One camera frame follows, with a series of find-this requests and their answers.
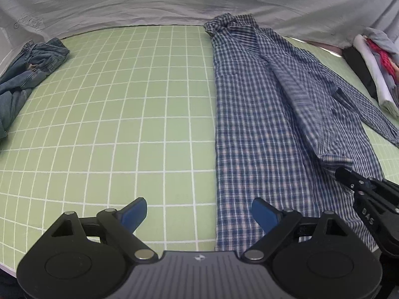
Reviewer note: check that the grey carrot print sheet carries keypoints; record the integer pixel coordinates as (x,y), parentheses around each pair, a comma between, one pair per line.
(124,0)

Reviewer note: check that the green grid mat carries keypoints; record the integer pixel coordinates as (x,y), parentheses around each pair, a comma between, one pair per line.
(124,115)

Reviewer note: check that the blue plaid shirt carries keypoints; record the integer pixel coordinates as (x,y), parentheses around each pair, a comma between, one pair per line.
(265,115)

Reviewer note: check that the white folded cloth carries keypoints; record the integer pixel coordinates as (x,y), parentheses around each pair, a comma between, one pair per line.
(377,81)

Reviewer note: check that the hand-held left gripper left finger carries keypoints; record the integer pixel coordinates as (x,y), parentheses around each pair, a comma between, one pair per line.
(135,213)

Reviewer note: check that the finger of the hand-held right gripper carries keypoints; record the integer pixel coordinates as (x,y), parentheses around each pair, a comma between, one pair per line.
(349,179)

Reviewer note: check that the blue denim jeans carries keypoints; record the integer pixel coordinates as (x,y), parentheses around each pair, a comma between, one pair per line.
(18,78)

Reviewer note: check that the grey folded garment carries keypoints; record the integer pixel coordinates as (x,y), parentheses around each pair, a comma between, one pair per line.
(382,39)

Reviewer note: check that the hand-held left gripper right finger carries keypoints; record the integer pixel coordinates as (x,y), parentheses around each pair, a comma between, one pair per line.
(263,213)

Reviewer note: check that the red garment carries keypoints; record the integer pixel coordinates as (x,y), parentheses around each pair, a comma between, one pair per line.
(385,56)

